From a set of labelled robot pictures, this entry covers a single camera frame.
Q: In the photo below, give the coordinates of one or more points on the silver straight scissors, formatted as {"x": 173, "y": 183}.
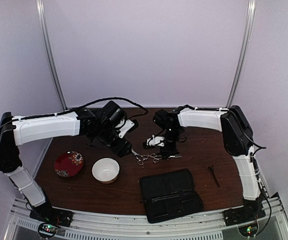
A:
{"x": 157, "y": 157}

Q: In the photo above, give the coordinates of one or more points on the black hair clip right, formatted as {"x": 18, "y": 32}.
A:
{"x": 211, "y": 169}

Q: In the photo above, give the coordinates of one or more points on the silver thinning scissors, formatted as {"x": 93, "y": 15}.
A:
{"x": 140, "y": 158}

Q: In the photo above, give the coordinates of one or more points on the aluminium front rail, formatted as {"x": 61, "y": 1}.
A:
{"x": 199, "y": 226}

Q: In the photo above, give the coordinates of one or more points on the black zip tool case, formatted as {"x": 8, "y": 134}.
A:
{"x": 169, "y": 196}

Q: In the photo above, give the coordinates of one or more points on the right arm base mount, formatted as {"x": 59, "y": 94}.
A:
{"x": 246, "y": 217}

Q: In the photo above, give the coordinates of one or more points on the red floral plate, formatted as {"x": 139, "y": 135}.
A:
{"x": 69, "y": 164}

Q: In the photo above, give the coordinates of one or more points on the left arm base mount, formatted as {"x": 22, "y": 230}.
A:
{"x": 53, "y": 221}

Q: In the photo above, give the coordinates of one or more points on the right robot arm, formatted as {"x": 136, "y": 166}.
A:
{"x": 237, "y": 137}

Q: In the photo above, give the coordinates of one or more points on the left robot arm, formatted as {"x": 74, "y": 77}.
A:
{"x": 108, "y": 125}

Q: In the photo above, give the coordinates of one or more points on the aluminium frame post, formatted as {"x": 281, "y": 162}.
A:
{"x": 248, "y": 28}
{"x": 49, "y": 53}

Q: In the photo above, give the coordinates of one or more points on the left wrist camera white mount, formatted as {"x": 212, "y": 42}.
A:
{"x": 124, "y": 126}

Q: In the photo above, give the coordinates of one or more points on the left aluminium frame post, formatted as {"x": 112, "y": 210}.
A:
{"x": 49, "y": 53}

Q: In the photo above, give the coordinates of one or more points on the right aluminium frame post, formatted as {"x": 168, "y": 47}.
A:
{"x": 248, "y": 28}

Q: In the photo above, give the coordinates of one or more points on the white ceramic bowl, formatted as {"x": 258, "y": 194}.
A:
{"x": 106, "y": 170}

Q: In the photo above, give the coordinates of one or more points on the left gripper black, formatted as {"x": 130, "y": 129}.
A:
{"x": 120, "y": 149}

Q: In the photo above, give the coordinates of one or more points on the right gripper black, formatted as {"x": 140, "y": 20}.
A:
{"x": 171, "y": 150}

